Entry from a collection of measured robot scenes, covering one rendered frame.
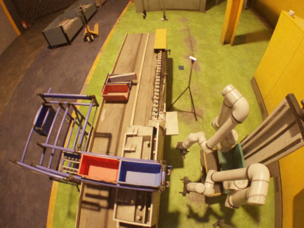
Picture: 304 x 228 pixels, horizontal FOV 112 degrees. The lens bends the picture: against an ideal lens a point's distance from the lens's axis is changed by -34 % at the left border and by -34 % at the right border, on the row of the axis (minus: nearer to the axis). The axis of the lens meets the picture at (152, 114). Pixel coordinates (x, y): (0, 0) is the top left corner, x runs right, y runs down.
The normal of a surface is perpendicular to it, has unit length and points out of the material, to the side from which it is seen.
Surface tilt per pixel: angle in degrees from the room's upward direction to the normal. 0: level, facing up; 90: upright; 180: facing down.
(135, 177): 6
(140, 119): 0
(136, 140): 10
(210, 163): 0
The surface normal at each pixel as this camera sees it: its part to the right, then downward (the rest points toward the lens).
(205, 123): -0.08, -0.52
